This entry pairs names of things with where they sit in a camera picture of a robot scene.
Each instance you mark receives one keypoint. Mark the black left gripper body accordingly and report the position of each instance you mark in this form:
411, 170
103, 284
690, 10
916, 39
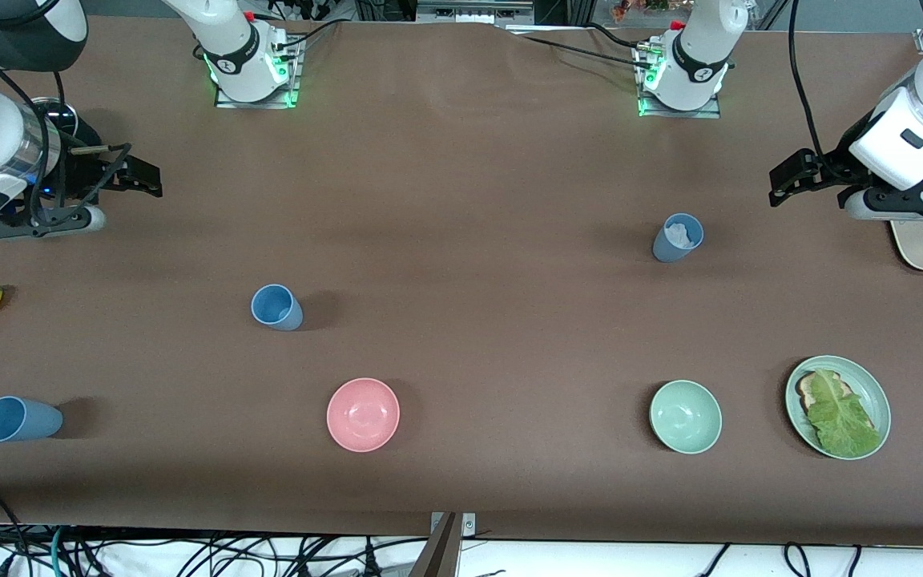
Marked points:
835, 169

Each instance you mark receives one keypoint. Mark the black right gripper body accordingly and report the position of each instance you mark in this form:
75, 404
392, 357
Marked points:
79, 172

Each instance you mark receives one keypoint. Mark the blue plastic cup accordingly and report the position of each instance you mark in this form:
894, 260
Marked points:
667, 250
273, 304
17, 419

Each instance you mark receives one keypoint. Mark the glass lid with blue knob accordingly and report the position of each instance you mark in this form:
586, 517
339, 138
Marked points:
67, 117

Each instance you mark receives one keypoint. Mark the white crumpled paper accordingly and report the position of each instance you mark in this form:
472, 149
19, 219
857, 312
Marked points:
680, 233

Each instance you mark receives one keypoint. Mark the toast slice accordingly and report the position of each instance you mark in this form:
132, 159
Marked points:
808, 393

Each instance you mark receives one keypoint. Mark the pale green plate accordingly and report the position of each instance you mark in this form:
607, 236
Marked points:
878, 401

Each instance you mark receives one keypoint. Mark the green lettuce leaf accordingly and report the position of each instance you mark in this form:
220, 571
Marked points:
842, 421

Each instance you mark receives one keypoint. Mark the pale green bowl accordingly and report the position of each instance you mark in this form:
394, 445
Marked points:
686, 417

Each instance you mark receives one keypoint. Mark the pink bowl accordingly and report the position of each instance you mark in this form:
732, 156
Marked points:
363, 414

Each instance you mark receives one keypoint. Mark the silver metal device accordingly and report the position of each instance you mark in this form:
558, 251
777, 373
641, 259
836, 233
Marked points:
473, 11

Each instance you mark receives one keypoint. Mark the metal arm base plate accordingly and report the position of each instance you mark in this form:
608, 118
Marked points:
257, 101
682, 113

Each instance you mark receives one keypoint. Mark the small metal bracket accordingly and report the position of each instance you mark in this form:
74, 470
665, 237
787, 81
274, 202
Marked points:
469, 525

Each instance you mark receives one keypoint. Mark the dark camera pole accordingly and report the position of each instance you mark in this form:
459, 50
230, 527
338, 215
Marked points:
437, 553

